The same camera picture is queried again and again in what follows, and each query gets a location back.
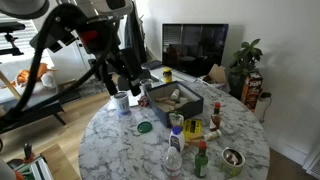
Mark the silver metal cup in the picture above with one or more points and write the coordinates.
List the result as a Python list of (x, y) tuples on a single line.
[(120, 95)]

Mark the grey daybed black frame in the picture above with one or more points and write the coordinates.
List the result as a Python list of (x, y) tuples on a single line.
[(43, 103)]

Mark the light wooden block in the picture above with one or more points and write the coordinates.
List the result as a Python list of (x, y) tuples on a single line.
[(193, 138)]

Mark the small glass jar with plant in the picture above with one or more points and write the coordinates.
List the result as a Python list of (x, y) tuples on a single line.
[(176, 120)]

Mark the black flat screen television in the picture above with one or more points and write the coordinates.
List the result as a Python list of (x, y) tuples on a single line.
[(196, 46)]

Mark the clear plastic water bottle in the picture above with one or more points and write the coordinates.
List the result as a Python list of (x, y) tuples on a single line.
[(173, 165)]

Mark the open cardboard box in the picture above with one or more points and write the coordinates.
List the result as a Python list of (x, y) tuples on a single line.
[(217, 74)]

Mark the black camera stand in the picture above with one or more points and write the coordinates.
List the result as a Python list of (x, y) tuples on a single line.
[(10, 38)]

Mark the orange stuffed toy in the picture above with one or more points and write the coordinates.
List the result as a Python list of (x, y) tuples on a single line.
[(25, 76)]

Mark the green round lid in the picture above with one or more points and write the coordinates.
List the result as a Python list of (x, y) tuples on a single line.
[(145, 127)]

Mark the green potted plant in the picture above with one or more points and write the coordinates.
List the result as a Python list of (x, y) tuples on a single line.
[(245, 60)]

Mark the orange black game box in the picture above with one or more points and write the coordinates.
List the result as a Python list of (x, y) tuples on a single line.
[(251, 90)]

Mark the brown sauce bottle red cap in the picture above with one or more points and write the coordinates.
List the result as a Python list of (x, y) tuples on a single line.
[(215, 120)]

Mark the yellow flat box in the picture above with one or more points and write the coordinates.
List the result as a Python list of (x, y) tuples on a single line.
[(192, 128)]

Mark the open tin can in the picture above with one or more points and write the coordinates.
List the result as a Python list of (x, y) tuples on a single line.
[(232, 163)]

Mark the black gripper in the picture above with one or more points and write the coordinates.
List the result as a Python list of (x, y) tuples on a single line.
[(126, 61)]

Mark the white green striped box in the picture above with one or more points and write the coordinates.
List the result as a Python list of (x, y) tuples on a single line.
[(35, 168)]

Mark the yellow lid vitamin bottle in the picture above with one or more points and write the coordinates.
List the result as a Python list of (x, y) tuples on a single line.
[(167, 76)]

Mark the white floor vent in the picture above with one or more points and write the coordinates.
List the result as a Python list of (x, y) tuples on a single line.
[(313, 166)]

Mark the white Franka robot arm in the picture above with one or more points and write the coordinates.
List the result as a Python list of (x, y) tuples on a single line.
[(96, 6)]

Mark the white lotion bottle blue cap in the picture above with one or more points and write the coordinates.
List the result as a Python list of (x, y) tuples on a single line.
[(176, 140)]

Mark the grey floor rug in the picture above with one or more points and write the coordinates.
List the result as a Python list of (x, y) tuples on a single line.
[(88, 88)]

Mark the wooden side table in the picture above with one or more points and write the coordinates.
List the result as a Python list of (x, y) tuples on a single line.
[(61, 163)]

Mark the translucent plastic cup blue base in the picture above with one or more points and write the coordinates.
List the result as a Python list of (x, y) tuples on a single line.
[(122, 108)]

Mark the small white lying bottle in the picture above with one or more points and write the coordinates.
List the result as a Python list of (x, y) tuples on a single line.
[(212, 135)]

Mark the black power adapter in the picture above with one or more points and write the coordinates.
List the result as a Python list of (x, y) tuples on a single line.
[(265, 96)]

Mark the green sauce bottle red cap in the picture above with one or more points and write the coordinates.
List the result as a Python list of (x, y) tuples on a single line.
[(201, 163)]

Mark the black chair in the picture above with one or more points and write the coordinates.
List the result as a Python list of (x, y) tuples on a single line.
[(121, 83)]

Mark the navy blue open box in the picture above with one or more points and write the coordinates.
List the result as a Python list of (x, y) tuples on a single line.
[(181, 111)]

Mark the red white snack packet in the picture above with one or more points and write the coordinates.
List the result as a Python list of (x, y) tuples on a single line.
[(143, 101)]

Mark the dark hanging coat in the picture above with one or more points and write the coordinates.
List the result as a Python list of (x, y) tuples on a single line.
[(135, 30)]

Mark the small wooden block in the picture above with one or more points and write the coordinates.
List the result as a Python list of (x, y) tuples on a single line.
[(162, 99)]

